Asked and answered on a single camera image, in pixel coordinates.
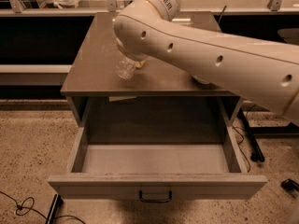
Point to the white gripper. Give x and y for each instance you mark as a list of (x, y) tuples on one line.
[(121, 50)]

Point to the clear plastic water bottle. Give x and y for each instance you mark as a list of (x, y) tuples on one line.
[(125, 68)]

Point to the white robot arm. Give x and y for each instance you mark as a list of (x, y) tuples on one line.
[(263, 72)]

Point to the brown cabinet with glossy top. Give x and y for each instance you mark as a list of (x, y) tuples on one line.
[(159, 105)]

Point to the open grey drawer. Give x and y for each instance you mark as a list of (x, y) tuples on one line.
[(119, 172)]

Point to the white bowl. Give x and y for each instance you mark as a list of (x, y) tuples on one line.
[(200, 80)]

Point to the metal railing shelf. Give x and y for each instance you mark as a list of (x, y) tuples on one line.
[(78, 3)]

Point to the black bar on floor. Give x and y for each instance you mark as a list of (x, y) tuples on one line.
[(54, 208)]

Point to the black object floor right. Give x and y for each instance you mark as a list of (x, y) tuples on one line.
[(289, 185)]

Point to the black drawer handle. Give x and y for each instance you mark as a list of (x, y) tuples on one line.
[(163, 197)]

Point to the black leg with cable right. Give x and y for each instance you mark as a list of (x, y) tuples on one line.
[(245, 132)]

